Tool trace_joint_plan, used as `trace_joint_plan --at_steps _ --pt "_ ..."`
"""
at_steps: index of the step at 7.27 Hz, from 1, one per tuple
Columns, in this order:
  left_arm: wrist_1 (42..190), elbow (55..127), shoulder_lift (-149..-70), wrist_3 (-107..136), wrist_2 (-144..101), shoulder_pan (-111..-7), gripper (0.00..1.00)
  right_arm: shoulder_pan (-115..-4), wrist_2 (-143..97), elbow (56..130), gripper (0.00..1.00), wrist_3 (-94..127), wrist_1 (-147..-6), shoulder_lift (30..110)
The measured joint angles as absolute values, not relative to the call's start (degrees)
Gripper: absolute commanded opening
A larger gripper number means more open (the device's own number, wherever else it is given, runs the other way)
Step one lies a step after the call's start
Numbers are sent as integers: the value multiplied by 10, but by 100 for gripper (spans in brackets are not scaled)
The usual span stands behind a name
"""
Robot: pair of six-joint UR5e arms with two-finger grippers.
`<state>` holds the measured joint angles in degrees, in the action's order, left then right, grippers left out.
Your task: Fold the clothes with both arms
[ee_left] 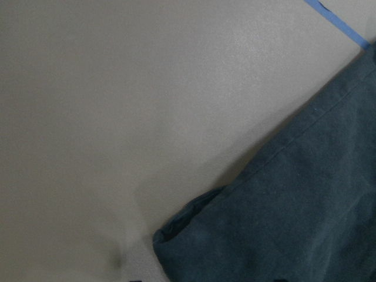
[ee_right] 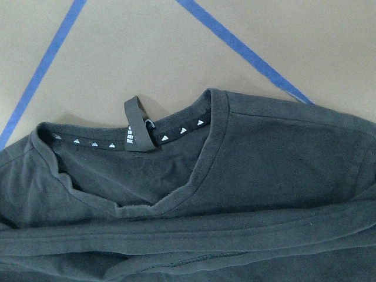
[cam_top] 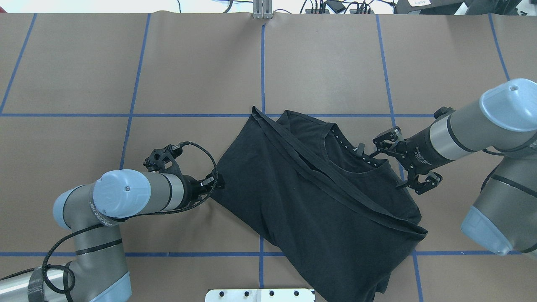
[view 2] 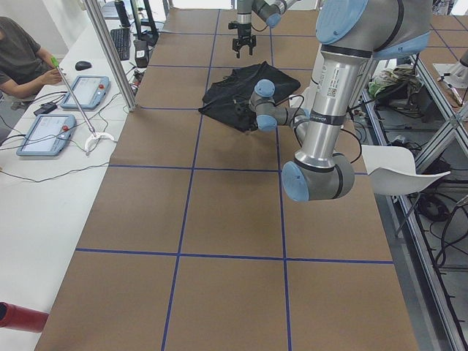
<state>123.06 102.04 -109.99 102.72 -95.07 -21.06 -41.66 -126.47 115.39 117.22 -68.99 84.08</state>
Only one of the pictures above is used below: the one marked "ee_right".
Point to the black graphic t-shirt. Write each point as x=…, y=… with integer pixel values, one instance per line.
x=232, y=188

